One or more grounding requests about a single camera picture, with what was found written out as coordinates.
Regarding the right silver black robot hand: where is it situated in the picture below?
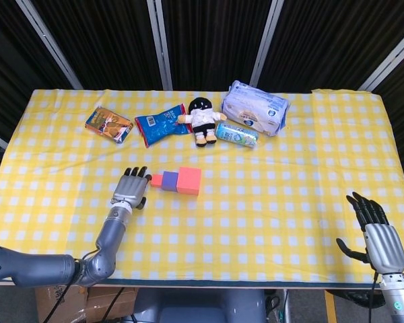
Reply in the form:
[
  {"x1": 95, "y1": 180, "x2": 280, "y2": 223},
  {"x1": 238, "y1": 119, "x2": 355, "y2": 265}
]
[{"x1": 335, "y1": 191, "x2": 404, "y2": 275}]

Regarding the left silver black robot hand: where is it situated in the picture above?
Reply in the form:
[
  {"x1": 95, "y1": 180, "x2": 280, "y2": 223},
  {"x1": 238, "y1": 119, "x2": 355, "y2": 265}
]
[{"x1": 110, "y1": 166, "x2": 153, "y2": 211}]

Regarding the purple foam cube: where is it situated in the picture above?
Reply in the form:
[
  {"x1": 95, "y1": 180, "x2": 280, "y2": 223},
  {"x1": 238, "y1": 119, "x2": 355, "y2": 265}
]
[{"x1": 160, "y1": 171, "x2": 179, "y2": 193}]

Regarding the large red foam cube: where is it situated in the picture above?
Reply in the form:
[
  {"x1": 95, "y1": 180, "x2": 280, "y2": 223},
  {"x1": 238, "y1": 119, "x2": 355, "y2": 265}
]
[{"x1": 176, "y1": 166, "x2": 203, "y2": 196}]

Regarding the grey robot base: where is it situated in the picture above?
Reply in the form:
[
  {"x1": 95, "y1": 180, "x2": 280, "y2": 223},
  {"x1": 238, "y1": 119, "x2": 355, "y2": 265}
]
[{"x1": 133, "y1": 288, "x2": 267, "y2": 323}]

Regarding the yellow white checkered tablecloth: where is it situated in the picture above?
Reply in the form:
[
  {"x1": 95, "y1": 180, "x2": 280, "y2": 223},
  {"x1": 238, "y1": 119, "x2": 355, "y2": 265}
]
[{"x1": 0, "y1": 87, "x2": 404, "y2": 282}]

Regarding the colourful snack box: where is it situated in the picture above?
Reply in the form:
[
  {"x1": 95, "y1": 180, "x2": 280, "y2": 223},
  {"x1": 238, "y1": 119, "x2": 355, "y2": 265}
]
[{"x1": 84, "y1": 106, "x2": 135, "y2": 145}]

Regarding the blue snack bag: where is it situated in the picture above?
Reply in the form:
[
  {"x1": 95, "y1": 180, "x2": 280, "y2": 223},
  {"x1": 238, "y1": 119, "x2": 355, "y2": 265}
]
[{"x1": 134, "y1": 103, "x2": 193, "y2": 149}]

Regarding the plush doll black white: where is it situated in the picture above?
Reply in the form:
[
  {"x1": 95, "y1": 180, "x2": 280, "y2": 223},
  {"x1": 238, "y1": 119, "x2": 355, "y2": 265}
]
[{"x1": 176, "y1": 97, "x2": 228, "y2": 148}]

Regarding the brown cardboard box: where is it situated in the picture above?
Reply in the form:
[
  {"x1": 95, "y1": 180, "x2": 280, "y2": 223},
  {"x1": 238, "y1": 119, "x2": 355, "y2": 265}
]
[{"x1": 35, "y1": 285, "x2": 139, "y2": 323}]

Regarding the light blue drink can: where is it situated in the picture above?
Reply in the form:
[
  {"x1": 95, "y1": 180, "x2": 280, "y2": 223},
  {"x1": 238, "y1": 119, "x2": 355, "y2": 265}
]
[{"x1": 215, "y1": 122, "x2": 260, "y2": 149}]

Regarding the pale blue tissue pack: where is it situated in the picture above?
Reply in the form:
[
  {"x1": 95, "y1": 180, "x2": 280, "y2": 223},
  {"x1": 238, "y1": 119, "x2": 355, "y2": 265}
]
[{"x1": 221, "y1": 79, "x2": 290, "y2": 137}]

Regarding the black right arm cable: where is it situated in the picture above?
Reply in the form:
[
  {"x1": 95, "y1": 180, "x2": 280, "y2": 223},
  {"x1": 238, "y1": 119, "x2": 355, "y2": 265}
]
[{"x1": 367, "y1": 271, "x2": 380, "y2": 323}]

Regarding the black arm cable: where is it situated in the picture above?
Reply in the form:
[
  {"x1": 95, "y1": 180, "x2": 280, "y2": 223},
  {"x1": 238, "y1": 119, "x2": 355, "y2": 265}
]
[
  {"x1": 45, "y1": 248, "x2": 100, "y2": 323},
  {"x1": 367, "y1": 271, "x2": 380, "y2": 323}
]

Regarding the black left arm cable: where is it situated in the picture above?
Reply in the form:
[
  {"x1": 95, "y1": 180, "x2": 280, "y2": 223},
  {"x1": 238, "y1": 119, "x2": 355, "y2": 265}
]
[{"x1": 45, "y1": 248, "x2": 100, "y2": 323}]

